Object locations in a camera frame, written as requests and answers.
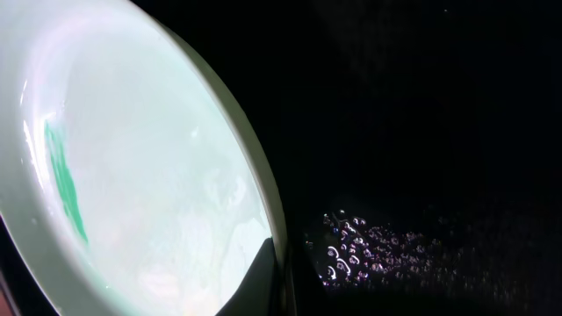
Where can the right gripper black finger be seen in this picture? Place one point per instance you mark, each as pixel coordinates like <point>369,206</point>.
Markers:
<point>258,294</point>

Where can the white plate with stain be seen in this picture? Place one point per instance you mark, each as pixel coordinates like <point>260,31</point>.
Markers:
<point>132,182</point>

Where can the round black serving tray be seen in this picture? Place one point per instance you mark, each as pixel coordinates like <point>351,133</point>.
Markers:
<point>415,146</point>

